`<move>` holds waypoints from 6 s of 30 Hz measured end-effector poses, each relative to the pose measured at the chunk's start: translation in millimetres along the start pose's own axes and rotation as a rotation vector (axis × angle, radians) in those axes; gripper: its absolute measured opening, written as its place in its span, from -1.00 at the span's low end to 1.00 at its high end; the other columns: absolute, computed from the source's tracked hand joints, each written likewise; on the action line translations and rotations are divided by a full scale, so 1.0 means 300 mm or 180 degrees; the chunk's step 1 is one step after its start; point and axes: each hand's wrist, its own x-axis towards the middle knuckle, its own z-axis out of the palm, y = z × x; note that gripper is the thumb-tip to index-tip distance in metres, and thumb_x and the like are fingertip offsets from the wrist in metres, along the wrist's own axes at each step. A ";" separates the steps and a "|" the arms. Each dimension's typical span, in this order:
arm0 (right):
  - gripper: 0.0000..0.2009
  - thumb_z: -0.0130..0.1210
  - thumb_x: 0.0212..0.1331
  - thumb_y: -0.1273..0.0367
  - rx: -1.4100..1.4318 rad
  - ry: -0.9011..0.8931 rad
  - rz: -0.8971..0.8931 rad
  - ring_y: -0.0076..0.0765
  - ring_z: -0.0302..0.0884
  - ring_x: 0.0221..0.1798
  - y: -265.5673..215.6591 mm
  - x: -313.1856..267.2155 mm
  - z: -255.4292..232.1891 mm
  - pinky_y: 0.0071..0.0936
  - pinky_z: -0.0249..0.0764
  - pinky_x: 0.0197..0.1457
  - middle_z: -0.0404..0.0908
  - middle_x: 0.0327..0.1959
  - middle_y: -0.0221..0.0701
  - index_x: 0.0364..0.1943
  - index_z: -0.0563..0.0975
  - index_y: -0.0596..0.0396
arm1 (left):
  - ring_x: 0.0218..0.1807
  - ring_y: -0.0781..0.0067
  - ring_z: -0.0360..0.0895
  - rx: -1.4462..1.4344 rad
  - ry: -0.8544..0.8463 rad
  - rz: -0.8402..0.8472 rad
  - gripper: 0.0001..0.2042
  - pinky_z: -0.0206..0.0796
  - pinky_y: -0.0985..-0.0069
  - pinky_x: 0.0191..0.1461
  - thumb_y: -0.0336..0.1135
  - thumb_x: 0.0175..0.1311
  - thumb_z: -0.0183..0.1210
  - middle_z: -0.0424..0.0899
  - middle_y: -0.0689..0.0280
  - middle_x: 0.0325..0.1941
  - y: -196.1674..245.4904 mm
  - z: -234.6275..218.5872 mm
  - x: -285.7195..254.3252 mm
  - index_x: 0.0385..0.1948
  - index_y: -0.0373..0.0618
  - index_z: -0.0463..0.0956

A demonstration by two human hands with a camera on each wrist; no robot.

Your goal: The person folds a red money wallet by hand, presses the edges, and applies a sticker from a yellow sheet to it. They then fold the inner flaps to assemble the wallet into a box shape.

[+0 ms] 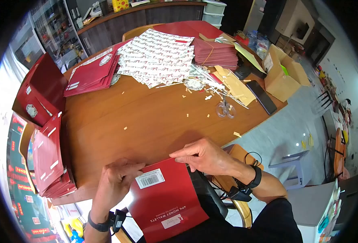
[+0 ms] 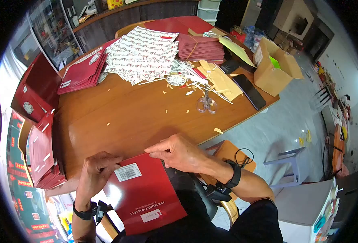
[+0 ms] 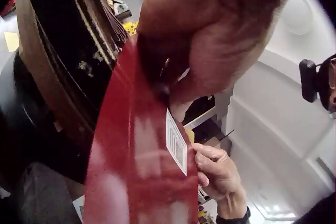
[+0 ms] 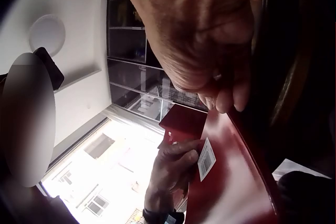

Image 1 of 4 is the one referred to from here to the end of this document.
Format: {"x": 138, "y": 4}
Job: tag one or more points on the glass display cabinet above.
{"x": 56, "y": 33}

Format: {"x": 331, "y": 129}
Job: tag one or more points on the white cabinet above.
{"x": 312, "y": 206}

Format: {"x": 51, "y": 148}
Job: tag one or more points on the white plastic drawer unit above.
{"x": 214, "y": 13}

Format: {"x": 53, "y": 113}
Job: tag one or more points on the wooden chair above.
{"x": 242, "y": 188}
{"x": 136, "y": 32}

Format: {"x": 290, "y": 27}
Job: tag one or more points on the person's left thumb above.
{"x": 137, "y": 168}

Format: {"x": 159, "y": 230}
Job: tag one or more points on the yellow-green paper sheet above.
{"x": 249, "y": 56}

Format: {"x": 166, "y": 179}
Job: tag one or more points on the person's right fingers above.
{"x": 197, "y": 143}

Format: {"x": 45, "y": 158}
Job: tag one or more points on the person's right thumb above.
{"x": 193, "y": 166}

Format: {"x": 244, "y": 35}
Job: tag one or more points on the green carton with red labels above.
{"x": 22, "y": 188}

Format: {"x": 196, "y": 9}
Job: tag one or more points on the red cardboard box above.
{"x": 42, "y": 91}

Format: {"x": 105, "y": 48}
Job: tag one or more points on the person's right hand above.
{"x": 211, "y": 158}

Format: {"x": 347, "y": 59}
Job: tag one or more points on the open brown cardboard box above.
{"x": 280, "y": 77}

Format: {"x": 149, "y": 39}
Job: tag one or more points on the black smartphone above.
{"x": 261, "y": 97}

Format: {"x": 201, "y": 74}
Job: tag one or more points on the scattered small paper scraps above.
{"x": 188, "y": 115}

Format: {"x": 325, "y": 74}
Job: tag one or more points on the white plastic stool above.
{"x": 294, "y": 168}

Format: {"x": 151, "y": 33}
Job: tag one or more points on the person's right index finger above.
{"x": 182, "y": 154}

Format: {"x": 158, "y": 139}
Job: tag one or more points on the clear plastic bags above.
{"x": 258, "y": 42}

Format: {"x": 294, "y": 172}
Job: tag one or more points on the black pouch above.
{"x": 248, "y": 70}

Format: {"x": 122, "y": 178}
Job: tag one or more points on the pile of white paper trimmings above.
{"x": 206, "y": 83}

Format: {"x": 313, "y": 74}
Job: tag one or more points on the orange chair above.
{"x": 339, "y": 155}

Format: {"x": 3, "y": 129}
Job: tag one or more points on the red card sheet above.
{"x": 188, "y": 29}

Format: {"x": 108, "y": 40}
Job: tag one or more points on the yellow spotted box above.
{"x": 120, "y": 5}

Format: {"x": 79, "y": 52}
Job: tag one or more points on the stack of red wallet packets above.
{"x": 91, "y": 74}
{"x": 48, "y": 158}

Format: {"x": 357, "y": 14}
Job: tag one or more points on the pile of bow-patterned paper sheets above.
{"x": 159, "y": 57}

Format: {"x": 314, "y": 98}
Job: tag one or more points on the person's left fingers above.
{"x": 121, "y": 162}

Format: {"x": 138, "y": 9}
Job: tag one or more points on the black wrist band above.
{"x": 101, "y": 225}
{"x": 251, "y": 182}

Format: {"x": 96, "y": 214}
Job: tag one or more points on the red card packet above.
{"x": 167, "y": 203}

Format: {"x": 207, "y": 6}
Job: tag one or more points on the wooden counter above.
{"x": 130, "y": 25}

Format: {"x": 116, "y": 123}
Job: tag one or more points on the banded stack of maroon envelopes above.
{"x": 215, "y": 53}

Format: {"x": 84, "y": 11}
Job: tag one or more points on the person's body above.
{"x": 258, "y": 224}

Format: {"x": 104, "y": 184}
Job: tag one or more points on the person's left hand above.
{"x": 113, "y": 185}

